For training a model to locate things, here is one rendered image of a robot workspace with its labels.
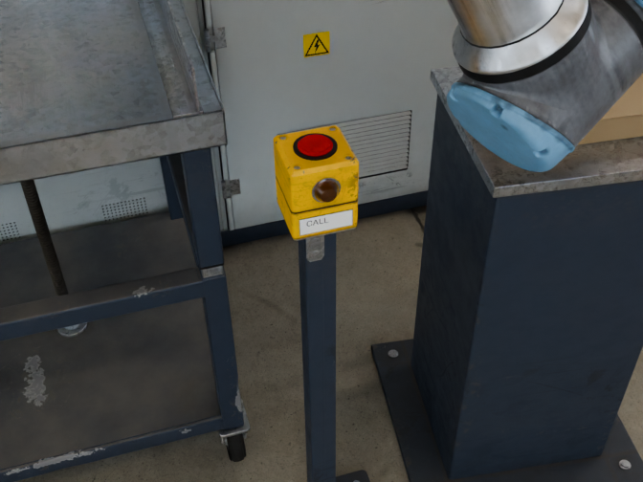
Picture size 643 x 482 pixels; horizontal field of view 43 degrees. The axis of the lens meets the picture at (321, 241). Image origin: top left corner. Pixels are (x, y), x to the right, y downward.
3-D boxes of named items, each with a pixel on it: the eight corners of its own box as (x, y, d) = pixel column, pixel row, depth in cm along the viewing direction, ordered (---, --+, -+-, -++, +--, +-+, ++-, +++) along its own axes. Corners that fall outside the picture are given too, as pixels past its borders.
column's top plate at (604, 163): (623, 59, 140) (626, 49, 138) (722, 171, 116) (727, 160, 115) (429, 78, 136) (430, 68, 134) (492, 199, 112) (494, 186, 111)
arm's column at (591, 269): (545, 347, 188) (620, 63, 139) (601, 459, 165) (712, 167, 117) (410, 367, 184) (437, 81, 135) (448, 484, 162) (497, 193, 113)
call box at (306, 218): (358, 230, 97) (360, 160, 90) (293, 243, 95) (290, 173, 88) (338, 189, 103) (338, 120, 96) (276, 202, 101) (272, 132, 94)
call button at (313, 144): (337, 161, 92) (337, 149, 91) (302, 167, 91) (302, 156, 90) (326, 142, 95) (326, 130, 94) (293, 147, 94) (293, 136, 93)
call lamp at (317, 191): (343, 206, 92) (343, 182, 90) (315, 211, 91) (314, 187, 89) (340, 198, 93) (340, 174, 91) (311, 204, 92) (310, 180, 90)
